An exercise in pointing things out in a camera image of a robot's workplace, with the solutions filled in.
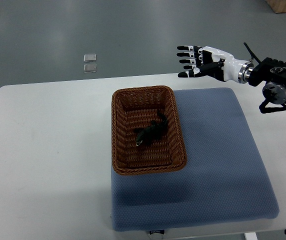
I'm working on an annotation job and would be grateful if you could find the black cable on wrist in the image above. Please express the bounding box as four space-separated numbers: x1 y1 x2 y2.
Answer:
243 42 262 64

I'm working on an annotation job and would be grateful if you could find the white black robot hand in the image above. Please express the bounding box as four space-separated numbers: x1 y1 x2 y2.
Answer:
176 45 254 84

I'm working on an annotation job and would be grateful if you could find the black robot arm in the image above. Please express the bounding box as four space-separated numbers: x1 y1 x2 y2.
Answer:
245 57 286 114

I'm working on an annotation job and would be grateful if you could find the dark toy crocodile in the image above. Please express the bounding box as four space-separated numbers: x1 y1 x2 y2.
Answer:
133 111 168 147

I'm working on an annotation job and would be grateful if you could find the brown wicker basket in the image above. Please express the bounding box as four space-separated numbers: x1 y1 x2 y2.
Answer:
111 85 187 175

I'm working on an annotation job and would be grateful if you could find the blue foam cushion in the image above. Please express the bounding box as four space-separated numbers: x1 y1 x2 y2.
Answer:
111 88 279 232

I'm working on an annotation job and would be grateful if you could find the upper floor outlet plate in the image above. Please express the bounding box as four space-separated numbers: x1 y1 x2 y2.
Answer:
83 53 97 63

